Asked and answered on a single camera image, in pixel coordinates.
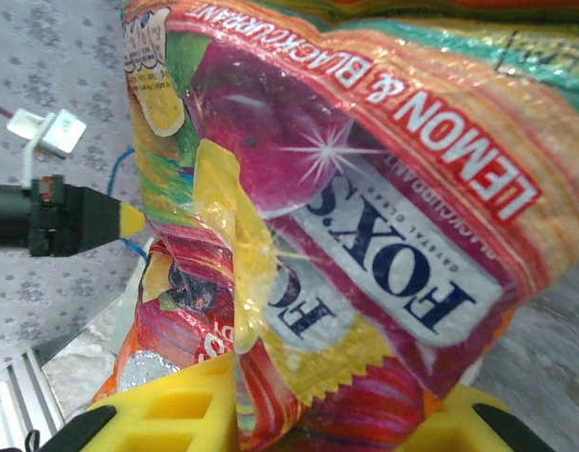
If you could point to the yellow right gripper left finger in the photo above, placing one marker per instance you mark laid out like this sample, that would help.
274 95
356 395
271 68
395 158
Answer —
176 414

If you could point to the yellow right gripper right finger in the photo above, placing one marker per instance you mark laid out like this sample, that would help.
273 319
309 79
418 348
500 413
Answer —
458 428

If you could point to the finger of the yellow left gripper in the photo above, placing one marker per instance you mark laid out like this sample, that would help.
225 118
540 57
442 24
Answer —
96 219

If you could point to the orange Fox's candy pack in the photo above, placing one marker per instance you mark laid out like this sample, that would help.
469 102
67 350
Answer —
364 212

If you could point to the green white candy pack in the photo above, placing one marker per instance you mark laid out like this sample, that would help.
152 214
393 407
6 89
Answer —
529 56

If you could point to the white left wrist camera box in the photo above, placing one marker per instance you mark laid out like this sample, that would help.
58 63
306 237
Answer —
58 134

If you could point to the aluminium frame rail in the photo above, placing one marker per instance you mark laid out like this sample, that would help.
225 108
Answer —
20 409

